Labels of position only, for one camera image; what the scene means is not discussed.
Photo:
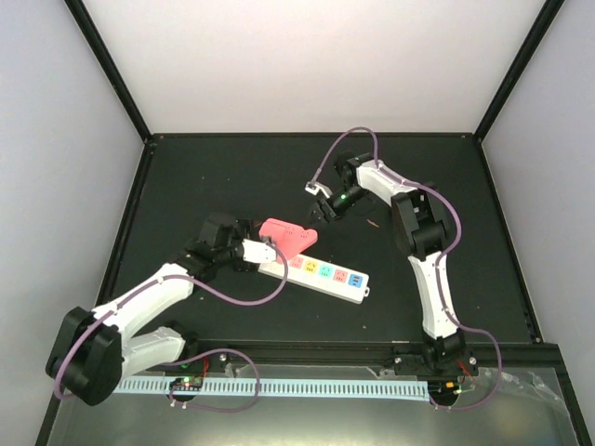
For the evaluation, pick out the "pink extension socket adapter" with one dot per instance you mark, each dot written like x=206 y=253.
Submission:
x=291 y=239

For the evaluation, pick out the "white power strip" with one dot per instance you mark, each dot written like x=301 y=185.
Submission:
x=329 y=279

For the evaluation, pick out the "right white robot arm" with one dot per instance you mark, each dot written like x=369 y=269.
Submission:
x=422 y=233

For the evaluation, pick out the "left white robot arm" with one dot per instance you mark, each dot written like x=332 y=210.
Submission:
x=95 y=350

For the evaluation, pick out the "left circuit board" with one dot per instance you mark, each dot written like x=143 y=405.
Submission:
x=186 y=383

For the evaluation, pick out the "circuit board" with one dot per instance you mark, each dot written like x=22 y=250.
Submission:
x=186 y=383
x=439 y=389

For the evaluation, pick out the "right circuit board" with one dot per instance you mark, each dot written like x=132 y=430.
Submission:
x=439 y=389

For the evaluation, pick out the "light blue slotted cable duct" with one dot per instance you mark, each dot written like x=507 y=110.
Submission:
x=281 y=388

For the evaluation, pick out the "black aluminium frame rail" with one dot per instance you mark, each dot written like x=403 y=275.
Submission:
x=405 y=358

